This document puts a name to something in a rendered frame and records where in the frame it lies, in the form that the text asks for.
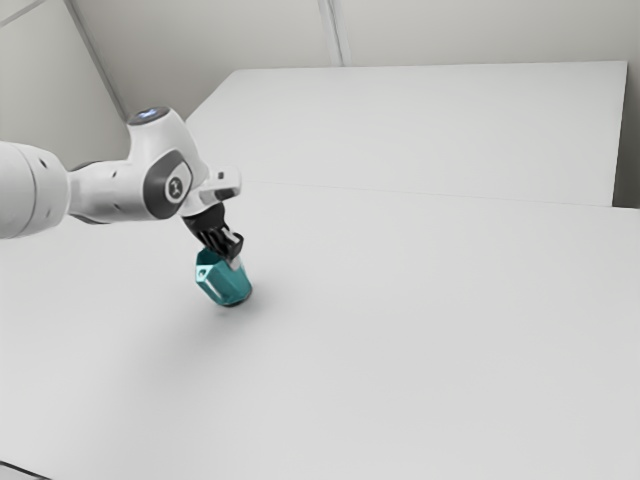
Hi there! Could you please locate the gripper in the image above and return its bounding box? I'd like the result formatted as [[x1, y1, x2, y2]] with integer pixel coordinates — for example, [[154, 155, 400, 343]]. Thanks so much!
[[180, 201, 245, 272]]

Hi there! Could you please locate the teal faceted mug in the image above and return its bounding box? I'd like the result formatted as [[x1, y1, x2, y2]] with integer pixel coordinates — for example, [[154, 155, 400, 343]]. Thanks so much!
[[192, 247, 254, 309]]

